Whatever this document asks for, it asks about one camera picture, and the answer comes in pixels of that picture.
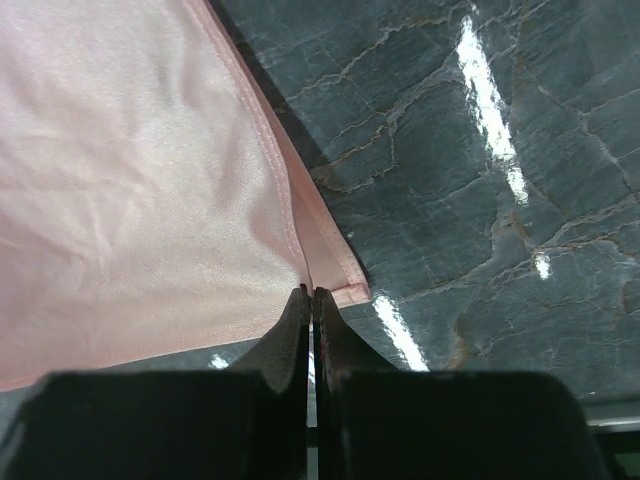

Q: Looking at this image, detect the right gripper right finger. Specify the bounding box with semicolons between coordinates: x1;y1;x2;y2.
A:
312;287;397;390

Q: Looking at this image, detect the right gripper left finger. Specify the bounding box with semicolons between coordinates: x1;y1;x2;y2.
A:
229;285;311;395

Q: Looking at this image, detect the light pink satin napkin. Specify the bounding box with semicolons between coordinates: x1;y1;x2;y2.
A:
1;1;371;390

